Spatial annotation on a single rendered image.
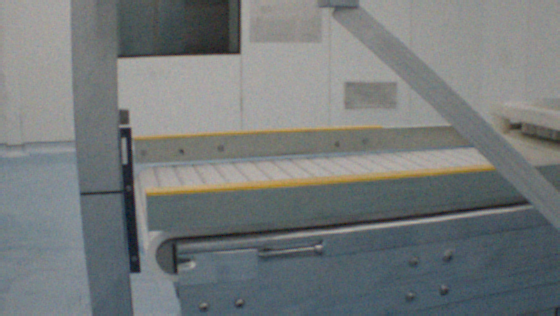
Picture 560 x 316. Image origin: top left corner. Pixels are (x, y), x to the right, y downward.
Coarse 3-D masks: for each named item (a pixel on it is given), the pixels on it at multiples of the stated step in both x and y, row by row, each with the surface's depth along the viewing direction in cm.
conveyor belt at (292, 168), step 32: (256, 160) 77; (288, 160) 77; (320, 160) 77; (352, 160) 77; (384, 160) 77; (416, 160) 77; (448, 160) 77; (480, 160) 77; (256, 224) 52; (288, 224) 53; (320, 224) 53
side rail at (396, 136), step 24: (144, 144) 73; (168, 144) 74; (192, 144) 75; (216, 144) 75; (240, 144) 76; (264, 144) 77; (288, 144) 78; (312, 144) 79; (360, 144) 81; (384, 144) 82; (408, 144) 83; (432, 144) 84; (456, 144) 85
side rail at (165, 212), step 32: (224, 192) 49; (256, 192) 49; (288, 192) 50; (320, 192) 51; (352, 192) 52; (384, 192) 53; (416, 192) 54; (448, 192) 55; (480, 192) 56; (512, 192) 57; (160, 224) 48; (192, 224) 48; (224, 224) 49
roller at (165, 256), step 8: (168, 240) 50; (176, 240) 50; (160, 248) 49; (168, 248) 49; (160, 256) 49; (168, 256) 50; (160, 264) 49; (168, 264) 50; (176, 264) 50; (168, 272) 50; (176, 272) 50
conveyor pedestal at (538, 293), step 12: (528, 288) 66; (540, 288) 67; (552, 288) 68; (468, 300) 64; (480, 300) 64; (492, 300) 65; (504, 300) 65; (516, 300) 66; (528, 300) 67; (540, 300) 67; (552, 300) 68; (408, 312) 62; (420, 312) 62; (432, 312) 63; (444, 312) 63; (456, 312) 64; (468, 312) 64; (480, 312) 65; (492, 312) 65; (504, 312) 66; (516, 312) 67; (528, 312) 67; (540, 312) 69; (552, 312) 70
